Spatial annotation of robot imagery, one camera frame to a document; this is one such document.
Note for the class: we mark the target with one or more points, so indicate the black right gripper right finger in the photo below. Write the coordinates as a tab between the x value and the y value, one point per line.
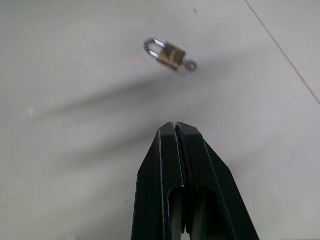
212	180

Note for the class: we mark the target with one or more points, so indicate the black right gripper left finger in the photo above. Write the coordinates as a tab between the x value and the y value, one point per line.
155	180

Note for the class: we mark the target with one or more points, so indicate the small silver key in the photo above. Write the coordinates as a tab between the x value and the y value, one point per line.
191	66

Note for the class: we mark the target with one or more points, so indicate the small brass padlock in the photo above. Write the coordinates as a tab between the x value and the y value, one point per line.
168	54

